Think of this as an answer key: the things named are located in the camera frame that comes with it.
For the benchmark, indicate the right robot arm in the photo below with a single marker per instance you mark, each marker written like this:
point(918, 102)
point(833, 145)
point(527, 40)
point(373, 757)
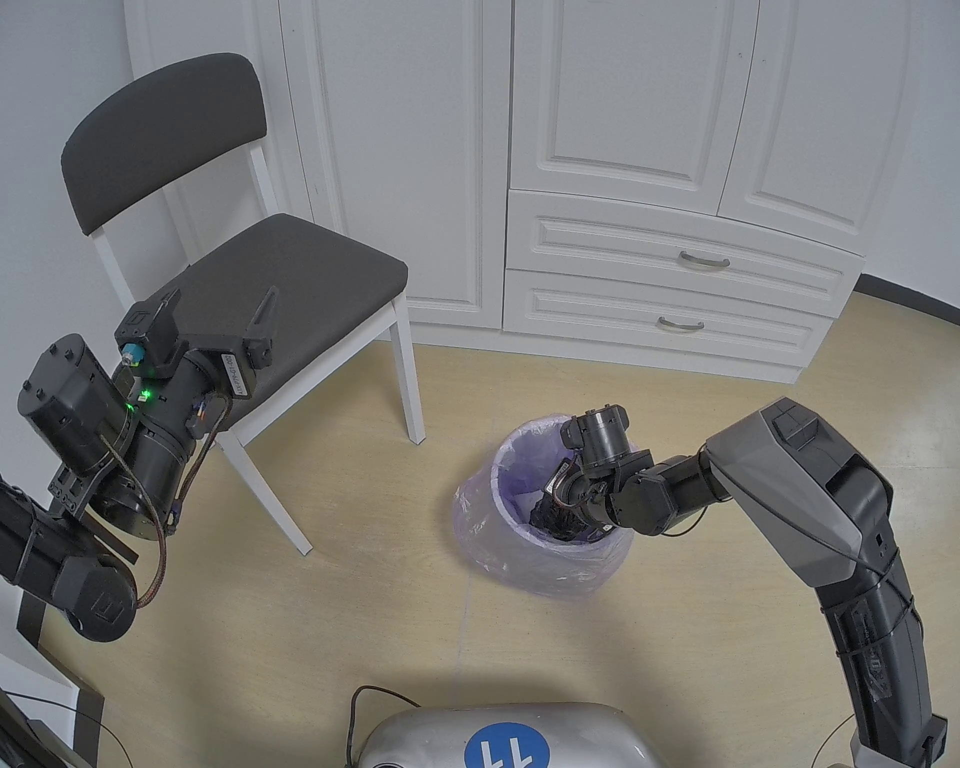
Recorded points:
point(810, 487)

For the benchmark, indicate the white trash bin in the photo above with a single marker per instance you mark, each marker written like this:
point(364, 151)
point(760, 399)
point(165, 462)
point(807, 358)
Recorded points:
point(501, 469)

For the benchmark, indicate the white chair with grey cushions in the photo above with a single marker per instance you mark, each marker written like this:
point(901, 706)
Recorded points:
point(285, 285)

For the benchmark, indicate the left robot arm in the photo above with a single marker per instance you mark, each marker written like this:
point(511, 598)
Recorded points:
point(75, 405)

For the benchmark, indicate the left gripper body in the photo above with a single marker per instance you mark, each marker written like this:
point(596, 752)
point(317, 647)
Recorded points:
point(172, 442)

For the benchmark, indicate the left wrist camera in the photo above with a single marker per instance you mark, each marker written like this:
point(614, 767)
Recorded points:
point(139, 326)

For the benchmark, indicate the black plastic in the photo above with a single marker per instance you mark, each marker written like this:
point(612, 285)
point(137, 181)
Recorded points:
point(551, 517)

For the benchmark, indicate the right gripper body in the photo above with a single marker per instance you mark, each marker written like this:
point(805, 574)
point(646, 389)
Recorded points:
point(574, 491)

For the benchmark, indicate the white wardrobe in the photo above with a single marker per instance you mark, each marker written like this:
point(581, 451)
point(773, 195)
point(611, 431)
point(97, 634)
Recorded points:
point(615, 97)

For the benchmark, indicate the purple plastic bag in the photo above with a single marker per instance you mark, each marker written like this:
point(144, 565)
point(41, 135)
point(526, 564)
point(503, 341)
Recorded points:
point(525, 570)

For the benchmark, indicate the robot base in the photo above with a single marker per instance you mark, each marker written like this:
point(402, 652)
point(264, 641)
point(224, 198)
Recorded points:
point(450, 735)

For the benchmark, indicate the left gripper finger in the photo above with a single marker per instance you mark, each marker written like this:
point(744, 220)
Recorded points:
point(259, 341)
point(170, 319)

